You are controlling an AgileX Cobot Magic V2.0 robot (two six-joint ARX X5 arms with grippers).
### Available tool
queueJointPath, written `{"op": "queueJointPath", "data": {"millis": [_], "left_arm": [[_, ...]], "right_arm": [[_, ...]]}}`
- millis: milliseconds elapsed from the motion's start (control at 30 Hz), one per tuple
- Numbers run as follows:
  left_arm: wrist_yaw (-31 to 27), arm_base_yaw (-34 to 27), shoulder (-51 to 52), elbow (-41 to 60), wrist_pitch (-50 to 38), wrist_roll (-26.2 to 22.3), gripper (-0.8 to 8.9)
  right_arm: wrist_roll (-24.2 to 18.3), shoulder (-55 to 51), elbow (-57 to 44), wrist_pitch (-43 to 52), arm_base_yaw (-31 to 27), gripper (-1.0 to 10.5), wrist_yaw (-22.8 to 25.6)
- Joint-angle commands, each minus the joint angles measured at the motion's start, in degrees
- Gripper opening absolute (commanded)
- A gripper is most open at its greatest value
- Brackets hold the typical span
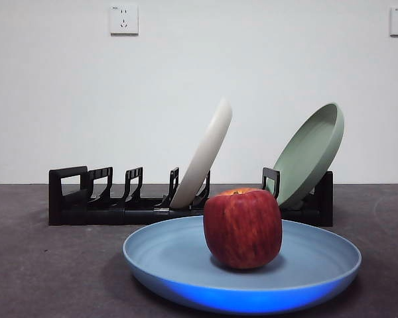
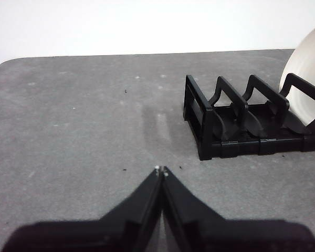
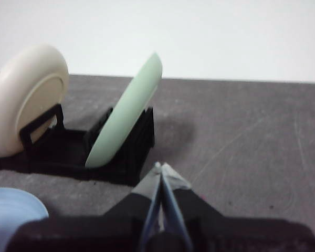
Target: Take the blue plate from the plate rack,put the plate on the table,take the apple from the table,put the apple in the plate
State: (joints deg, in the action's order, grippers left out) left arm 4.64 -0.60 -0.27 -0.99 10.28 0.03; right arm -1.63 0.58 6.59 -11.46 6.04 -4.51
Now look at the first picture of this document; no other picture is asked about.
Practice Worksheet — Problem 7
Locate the red apple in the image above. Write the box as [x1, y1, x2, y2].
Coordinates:
[203, 187, 283, 270]

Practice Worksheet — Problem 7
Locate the blue plate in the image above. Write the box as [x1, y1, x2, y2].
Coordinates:
[121, 215, 363, 315]

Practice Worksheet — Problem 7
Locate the white plate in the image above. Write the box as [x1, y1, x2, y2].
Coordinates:
[170, 98, 233, 209]

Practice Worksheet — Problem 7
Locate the green plate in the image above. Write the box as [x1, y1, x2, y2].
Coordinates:
[271, 102, 345, 209]

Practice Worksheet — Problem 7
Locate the black plate rack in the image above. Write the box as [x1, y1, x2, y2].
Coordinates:
[48, 165, 334, 228]

